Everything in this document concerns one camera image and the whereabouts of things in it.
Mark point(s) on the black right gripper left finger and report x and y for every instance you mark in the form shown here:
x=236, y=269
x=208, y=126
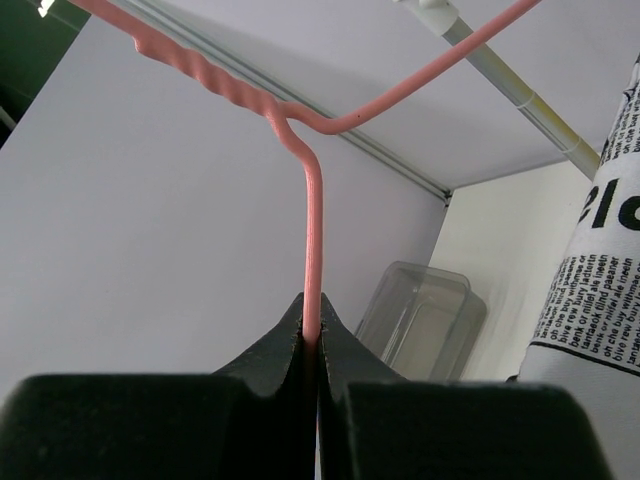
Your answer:
x=247, y=420

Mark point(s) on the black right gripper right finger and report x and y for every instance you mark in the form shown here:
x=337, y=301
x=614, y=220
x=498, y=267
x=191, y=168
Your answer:
x=568, y=417

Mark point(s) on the newspaper print trousers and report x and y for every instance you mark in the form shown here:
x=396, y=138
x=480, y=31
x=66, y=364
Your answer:
x=591, y=312

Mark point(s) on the pink wire hanger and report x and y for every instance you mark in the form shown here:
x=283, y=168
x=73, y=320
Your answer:
x=159, y=47

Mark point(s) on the white clothes rack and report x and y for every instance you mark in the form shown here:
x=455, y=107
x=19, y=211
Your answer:
x=444, y=20

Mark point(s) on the aluminium frame post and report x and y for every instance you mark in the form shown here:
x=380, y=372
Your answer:
x=220, y=55

